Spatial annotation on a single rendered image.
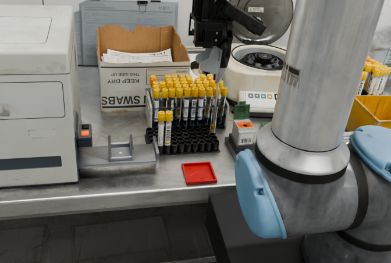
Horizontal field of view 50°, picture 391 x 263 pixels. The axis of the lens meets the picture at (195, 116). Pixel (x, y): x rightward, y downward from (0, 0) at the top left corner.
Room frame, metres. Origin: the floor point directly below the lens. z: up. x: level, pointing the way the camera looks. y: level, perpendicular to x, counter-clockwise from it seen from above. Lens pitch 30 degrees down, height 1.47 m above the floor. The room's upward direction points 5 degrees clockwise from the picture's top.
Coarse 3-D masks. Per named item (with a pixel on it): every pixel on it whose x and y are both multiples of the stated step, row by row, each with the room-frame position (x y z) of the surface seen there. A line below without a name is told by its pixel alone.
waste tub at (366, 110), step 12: (360, 96) 1.02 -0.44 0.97; (372, 96) 1.03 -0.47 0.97; (384, 96) 1.04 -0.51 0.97; (360, 108) 0.97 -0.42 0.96; (372, 108) 1.03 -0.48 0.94; (384, 108) 1.04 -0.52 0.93; (348, 120) 1.01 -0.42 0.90; (360, 120) 0.96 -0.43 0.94; (372, 120) 0.91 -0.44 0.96; (384, 120) 0.90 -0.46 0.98
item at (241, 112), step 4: (240, 104) 0.88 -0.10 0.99; (244, 104) 0.89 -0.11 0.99; (248, 104) 0.89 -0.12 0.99; (236, 108) 0.88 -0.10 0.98; (240, 108) 0.88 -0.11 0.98; (244, 108) 0.88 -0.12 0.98; (248, 108) 0.89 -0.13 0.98; (236, 112) 0.88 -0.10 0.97; (240, 112) 0.88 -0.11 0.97; (244, 112) 0.88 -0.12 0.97; (248, 112) 0.89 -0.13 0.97; (236, 116) 0.88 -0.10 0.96; (240, 116) 0.88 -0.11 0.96; (244, 116) 0.88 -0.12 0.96; (248, 116) 0.89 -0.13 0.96
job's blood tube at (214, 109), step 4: (212, 108) 0.88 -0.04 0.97; (216, 108) 0.88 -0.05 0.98; (212, 112) 0.88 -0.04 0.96; (216, 112) 0.88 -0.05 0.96; (212, 116) 0.88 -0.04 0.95; (216, 116) 0.88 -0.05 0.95; (212, 120) 0.88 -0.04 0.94; (212, 124) 0.88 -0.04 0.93; (212, 128) 0.88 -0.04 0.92; (212, 132) 0.88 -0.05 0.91
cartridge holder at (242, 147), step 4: (232, 136) 0.86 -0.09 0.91; (228, 140) 0.88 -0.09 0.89; (232, 140) 0.85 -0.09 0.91; (228, 144) 0.87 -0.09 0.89; (232, 144) 0.85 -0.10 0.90; (236, 144) 0.83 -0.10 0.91; (244, 144) 0.83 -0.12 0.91; (248, 144) 0.83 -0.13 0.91; (252, 144) 0.84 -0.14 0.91; (232, 148) 0.84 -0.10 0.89; (236, 148) 0.82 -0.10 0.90; (240, 148) 0.83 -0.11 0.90; (244, 148) 0.83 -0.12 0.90; (248, 148) 0.83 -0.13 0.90; (252, 148) 0.84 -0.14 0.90; (232, 152) 0.83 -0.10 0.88; (236, 152) 0.82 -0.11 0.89
